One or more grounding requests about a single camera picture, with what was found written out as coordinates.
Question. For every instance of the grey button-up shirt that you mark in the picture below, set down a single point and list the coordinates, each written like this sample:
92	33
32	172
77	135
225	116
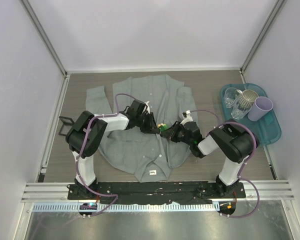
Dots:
148	157

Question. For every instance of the metal cup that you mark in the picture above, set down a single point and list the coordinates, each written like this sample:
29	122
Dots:
247	98

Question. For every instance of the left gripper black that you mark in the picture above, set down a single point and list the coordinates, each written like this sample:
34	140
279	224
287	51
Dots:
152	126

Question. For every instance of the lilac plastic cup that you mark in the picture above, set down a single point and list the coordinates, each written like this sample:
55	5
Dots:
261	106

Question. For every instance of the clear glass cup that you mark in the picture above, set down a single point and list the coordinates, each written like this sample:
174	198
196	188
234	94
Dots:
240	108
230	96

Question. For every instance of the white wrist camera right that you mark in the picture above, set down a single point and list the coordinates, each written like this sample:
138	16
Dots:
187	117

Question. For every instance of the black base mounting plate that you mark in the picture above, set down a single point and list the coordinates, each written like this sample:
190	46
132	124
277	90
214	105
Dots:
156	193

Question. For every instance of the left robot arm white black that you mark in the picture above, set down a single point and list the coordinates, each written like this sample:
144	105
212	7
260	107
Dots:
87	132

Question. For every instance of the slotted cable duct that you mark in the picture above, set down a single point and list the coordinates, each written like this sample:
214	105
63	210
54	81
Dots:
80	207

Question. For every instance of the colourful pompom flower brooch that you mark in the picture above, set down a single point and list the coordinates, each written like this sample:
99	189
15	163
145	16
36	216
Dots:
162	127

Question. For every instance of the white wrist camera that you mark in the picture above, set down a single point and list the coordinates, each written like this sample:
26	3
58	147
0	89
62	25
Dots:
187	117
147	108

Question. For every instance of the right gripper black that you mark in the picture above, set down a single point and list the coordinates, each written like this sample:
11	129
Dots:
169	133

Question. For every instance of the clear glass cup front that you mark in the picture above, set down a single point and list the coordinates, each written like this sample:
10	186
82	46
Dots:
240	108

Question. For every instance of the small black frame stand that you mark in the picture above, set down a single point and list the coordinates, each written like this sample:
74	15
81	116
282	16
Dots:
66	124

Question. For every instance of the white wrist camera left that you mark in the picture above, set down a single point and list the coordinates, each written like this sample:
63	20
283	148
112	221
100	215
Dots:
147	108

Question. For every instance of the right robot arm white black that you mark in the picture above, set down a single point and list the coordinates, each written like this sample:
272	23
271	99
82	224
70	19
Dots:
237	142

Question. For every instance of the clear glass cup rear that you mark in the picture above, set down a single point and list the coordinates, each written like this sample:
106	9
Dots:
230	96

